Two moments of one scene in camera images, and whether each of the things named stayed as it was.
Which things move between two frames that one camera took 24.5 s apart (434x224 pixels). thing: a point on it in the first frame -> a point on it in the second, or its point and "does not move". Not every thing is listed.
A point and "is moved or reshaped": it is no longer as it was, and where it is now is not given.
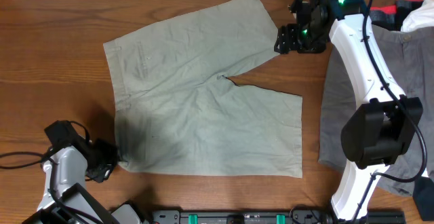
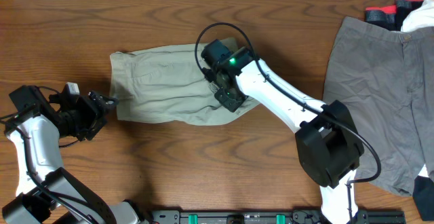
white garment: [420, 17] does not move
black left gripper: [110, 151] -> [93, 118]
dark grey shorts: [409, 56] does not move
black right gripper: [287, 38] -> [231, 105]
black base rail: [272, 217] does not move
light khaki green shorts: [178, 113] is moved or reshaped
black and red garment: [392, 17] does not move
